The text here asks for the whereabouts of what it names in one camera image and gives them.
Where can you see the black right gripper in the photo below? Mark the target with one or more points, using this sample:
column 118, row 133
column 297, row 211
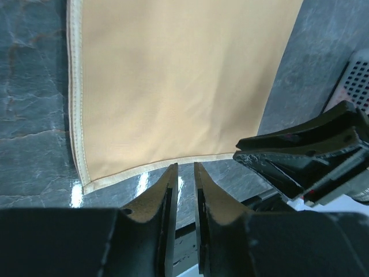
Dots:
column 318, row 160

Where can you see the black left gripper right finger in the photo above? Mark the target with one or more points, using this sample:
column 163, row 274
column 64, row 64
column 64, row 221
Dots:
column 234, row 240

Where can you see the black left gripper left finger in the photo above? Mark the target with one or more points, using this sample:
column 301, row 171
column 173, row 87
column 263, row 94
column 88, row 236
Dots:
column 134, row 240

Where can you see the peach cloth napkin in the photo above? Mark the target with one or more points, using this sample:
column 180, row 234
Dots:
column 152, row 83

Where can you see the white perforated plastic basket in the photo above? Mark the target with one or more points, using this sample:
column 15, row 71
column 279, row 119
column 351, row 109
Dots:
column 353, row 83

